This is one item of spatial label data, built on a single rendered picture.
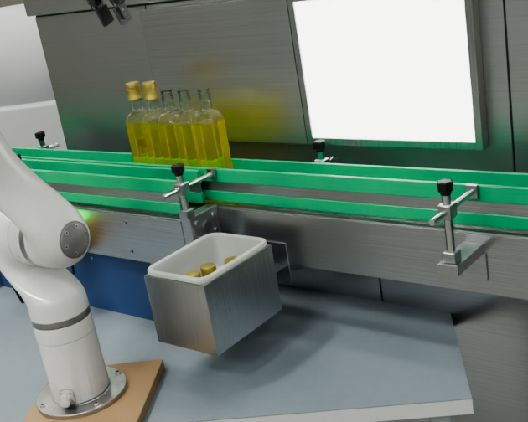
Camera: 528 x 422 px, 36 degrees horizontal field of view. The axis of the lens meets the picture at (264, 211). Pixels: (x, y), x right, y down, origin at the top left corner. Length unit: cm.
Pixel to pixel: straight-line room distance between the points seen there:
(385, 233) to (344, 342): 31
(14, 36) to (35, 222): 271
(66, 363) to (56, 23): 111
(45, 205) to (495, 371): 105
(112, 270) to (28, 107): 209
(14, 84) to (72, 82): 174
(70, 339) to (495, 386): 95
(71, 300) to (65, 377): 16
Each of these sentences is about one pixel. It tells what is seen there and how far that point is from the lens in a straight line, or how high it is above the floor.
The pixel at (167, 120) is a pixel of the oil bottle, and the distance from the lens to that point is 198.
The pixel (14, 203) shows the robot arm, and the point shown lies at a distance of 158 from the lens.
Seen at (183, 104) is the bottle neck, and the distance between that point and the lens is 194.
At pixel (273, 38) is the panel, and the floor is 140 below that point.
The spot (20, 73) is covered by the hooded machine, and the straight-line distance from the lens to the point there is 420.
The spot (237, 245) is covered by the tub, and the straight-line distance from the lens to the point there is 182.
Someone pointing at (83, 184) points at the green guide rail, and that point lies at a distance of 211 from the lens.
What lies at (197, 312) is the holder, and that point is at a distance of 167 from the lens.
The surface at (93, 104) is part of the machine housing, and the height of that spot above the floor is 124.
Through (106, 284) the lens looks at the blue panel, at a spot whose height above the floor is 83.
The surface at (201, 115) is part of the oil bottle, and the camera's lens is 191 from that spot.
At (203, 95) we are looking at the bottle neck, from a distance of 190.
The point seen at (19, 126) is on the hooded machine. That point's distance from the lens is 419.
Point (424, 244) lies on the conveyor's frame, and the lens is 162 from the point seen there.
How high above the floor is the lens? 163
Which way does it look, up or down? 19 degrees down
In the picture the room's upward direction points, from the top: 10 degrees counter-clockwise
